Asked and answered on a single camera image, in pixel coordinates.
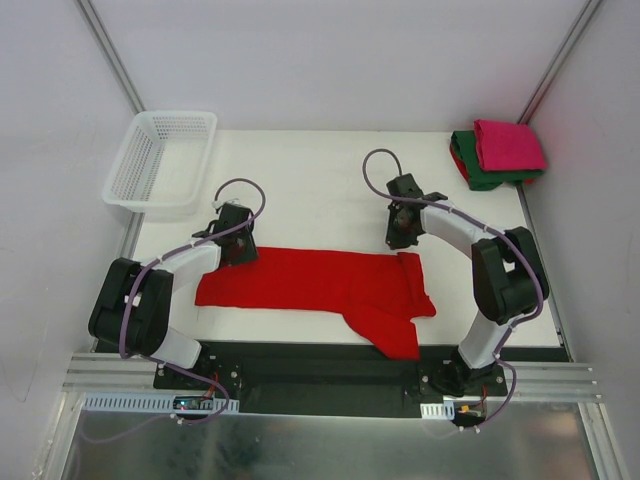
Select red t-shirt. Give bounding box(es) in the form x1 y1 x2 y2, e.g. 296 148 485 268
449 145 469 182
195 247 436 361

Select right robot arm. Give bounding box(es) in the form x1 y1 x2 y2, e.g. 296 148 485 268
386 174 549 397

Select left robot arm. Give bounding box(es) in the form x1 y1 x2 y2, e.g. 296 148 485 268
88 203 258 389

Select red folded t-shirt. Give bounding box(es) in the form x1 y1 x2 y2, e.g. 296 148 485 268
449 145 469 182

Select green folded t-shirt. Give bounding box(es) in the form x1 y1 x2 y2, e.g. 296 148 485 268
450 130 544 191

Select white plastic basket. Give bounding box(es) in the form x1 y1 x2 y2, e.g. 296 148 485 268
102 110 218 217

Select pink folded t-shirt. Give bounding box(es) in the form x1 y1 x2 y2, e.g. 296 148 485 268
474 119 547 172

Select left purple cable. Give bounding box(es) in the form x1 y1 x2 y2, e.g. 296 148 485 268
79 177 267 444

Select purple cable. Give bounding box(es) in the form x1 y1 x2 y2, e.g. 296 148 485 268
362 148 546 436
79 177 267 444

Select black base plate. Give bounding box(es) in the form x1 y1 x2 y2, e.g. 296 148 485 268
152 338 508 416

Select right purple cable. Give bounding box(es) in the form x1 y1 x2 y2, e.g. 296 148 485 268
362 148 546 436

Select left cable duct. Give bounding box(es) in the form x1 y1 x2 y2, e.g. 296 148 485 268
84 393 240 415

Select cable duct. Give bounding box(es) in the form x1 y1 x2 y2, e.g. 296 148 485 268
420 400 455 421
84 393 240 415

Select right cable duct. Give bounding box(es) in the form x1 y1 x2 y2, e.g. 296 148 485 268
420 400 455 421

